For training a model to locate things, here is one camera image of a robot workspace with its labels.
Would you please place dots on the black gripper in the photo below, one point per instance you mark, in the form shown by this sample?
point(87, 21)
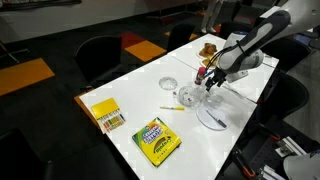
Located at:
point(218, 74)

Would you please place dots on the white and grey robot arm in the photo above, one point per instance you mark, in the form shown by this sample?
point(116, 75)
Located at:
point(263, 36)

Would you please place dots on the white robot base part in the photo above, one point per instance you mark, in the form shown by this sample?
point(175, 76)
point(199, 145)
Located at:
point(301, 166)

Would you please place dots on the glass container bowl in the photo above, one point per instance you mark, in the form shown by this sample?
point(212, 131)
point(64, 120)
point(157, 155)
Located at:
point(188, 95)

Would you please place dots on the person legs in white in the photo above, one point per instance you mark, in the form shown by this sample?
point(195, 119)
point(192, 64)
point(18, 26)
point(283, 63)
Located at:
point(211, 15)

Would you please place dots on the red and blue small bottle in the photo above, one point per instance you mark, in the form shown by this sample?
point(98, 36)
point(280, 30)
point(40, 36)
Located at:
point(201, 75)

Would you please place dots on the brown plush toy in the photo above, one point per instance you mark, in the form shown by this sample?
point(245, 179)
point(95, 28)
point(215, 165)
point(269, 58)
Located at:
point(207, 62)
point(208, 50)

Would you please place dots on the round white plate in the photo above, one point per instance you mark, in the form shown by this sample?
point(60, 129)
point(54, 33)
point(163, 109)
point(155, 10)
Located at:
point(213, 117)

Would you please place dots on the small purple bead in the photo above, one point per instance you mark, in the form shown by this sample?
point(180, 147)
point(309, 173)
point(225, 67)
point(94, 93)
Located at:
point(174, 93)

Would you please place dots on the clear glass bowl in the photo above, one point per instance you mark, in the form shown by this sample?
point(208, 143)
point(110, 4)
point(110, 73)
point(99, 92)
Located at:
point(167, 83)

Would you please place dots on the yellow marker pen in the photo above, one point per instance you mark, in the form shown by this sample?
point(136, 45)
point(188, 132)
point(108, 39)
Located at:
point(172, 108)

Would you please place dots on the black office chair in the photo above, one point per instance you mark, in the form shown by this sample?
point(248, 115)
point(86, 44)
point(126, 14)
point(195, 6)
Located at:
point(288, 96)
point(180, 35)
point(285, 51)
point(100, 58)

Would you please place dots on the yellow Crayola marker box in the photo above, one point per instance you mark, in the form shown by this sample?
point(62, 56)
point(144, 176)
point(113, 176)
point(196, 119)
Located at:
point(157, 141)

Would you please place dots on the orange and black hand tool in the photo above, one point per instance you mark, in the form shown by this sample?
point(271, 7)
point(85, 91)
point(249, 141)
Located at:
point(242, 162)

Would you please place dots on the open yellow marker box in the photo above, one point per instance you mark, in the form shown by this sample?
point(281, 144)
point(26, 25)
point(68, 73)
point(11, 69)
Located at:
point(108, 115)

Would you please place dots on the silver metal bracket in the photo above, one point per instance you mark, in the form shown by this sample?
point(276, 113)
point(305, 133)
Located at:
point(287, 146)

